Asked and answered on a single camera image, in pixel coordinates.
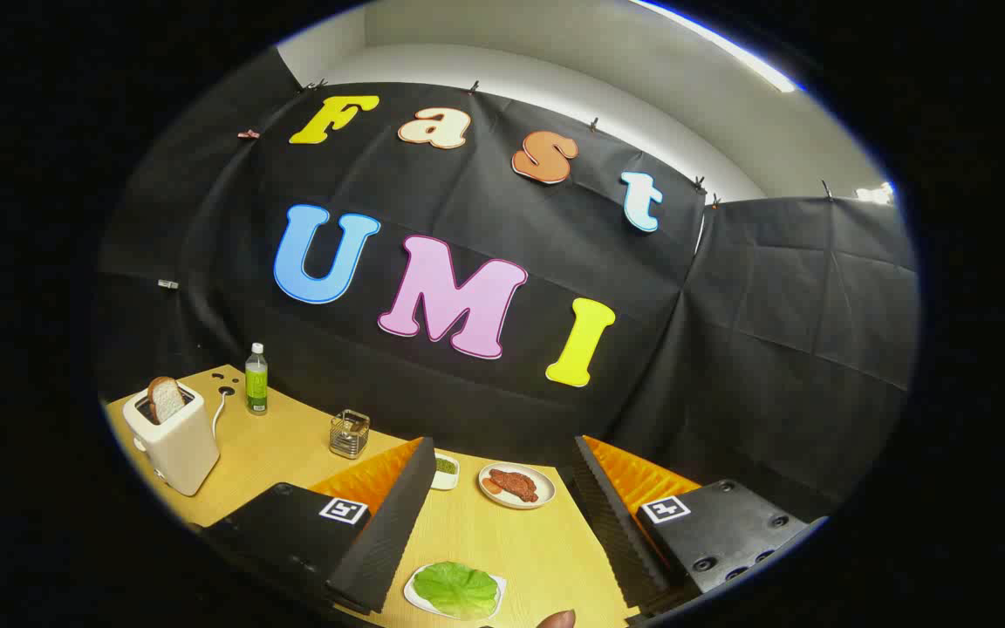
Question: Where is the red steak piece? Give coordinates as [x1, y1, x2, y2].
[489, 468, 540, 504]

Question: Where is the green label water bottle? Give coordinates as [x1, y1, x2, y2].
[244, 342, 270, 416]

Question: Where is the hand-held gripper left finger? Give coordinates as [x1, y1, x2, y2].
[197, 436, 438, 616]

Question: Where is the white square plate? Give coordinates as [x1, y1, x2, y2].
[403, 563, 508, 622]

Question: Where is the green lettuce leaf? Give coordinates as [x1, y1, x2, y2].
[414, 562, 501, 621]

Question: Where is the black backdrop cloth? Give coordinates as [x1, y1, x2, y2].
[94, 48, 920, 524]

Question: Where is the white toaster cable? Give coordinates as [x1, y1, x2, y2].
[211, 388, 235, 441]

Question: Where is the metal wire utensil holder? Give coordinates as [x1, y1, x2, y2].
[329, 409, 372, 461]

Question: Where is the white round plate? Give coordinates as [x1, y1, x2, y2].
[477, 461, 557, 510]

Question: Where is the toasted bread slice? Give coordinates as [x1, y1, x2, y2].
[147, 376, 187, 425]

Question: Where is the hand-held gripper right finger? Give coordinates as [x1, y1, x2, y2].
[572, 434, 828, 622]

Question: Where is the white toaster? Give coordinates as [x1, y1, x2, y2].
[123, 381, 221, 498]

